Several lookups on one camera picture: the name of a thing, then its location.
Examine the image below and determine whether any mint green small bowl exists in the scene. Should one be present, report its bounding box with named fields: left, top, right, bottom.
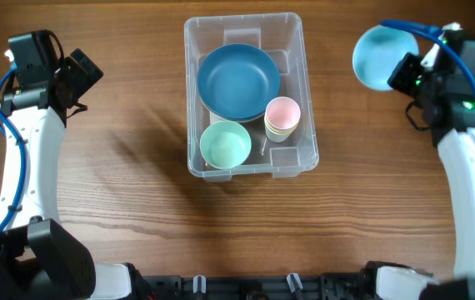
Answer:
left=199, top=121, right=252, bottom=160

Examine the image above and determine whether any cream cup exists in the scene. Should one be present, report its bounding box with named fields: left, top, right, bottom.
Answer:
left=265, top=126, right=292, bottom=143

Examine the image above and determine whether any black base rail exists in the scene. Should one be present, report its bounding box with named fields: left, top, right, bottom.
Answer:
left=132, top=260, right=430, bottom=300

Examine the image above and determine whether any pink small bowl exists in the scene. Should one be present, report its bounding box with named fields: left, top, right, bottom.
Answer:
left=205, top=157, right=246, bottom=170

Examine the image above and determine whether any left blue cable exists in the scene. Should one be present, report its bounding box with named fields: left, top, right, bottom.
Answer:
left=0, top=62, right=29, bottom=284

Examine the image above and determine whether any light blue small bowl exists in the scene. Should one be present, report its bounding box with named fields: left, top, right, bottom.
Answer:
left=352, top=25, right=419, bottom=92

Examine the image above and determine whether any yellow cup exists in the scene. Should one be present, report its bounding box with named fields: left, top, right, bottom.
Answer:
left=264, top=118, right=298, bottom=134

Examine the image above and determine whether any pink cup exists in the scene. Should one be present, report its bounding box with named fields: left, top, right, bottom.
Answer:
left=265, top=97, right=301, bottom=132

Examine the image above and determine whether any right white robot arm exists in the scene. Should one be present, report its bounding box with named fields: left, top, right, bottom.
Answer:
left=373, top=52, right=475, bottom=299

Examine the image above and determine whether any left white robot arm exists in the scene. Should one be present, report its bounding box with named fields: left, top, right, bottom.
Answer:
left=0, top=48, right=134, bottom=299

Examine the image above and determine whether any clear plastic storage container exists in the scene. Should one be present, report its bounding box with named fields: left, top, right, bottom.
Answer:
left=184, top=12, right=319, bottom=182

